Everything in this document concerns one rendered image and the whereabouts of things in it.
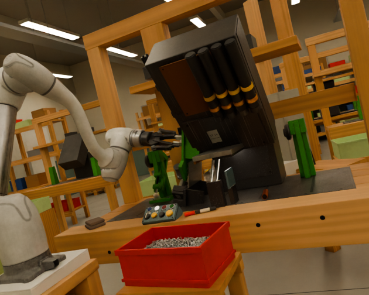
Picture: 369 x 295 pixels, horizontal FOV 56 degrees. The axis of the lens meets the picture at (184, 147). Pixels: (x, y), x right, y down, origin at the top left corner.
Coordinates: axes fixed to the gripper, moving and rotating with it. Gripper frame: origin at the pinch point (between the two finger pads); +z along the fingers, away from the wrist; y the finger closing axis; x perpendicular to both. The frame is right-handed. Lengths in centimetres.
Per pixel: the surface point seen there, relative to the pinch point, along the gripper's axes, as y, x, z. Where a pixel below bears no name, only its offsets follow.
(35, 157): 174, 311, -442
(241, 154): 0.4, 8.3, 28.1
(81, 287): -75, -9, -14
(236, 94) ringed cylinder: -4.7, -36.1, 33.4
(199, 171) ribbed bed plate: -6.5, 15.8, 7.1
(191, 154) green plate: -9.7, -3.6, 8.8
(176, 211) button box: -38.2, -3.9, 10.3
